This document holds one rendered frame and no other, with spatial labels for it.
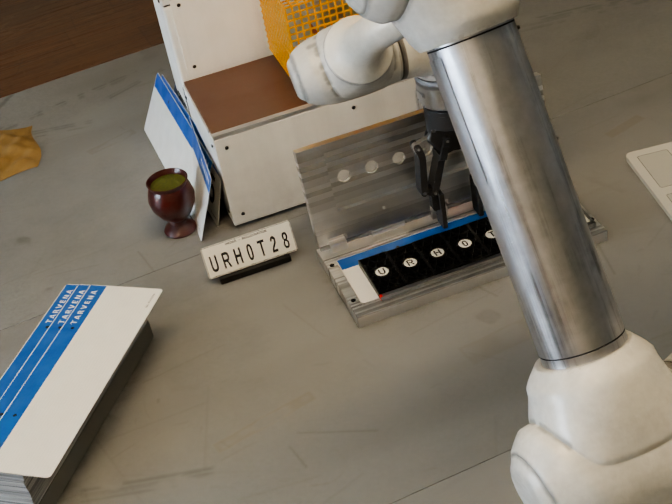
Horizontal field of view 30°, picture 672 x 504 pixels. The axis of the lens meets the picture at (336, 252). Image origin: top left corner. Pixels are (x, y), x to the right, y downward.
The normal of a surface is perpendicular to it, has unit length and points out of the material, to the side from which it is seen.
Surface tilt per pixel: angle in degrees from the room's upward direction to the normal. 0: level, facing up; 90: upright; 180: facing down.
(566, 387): 39
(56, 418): 0
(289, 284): 0
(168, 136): 63
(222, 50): 90
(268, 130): 90
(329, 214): 78
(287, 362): 0
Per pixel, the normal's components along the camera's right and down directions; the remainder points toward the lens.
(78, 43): -0.16, -0.79
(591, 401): -0.26, 0.04
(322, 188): 0.29, 0.36
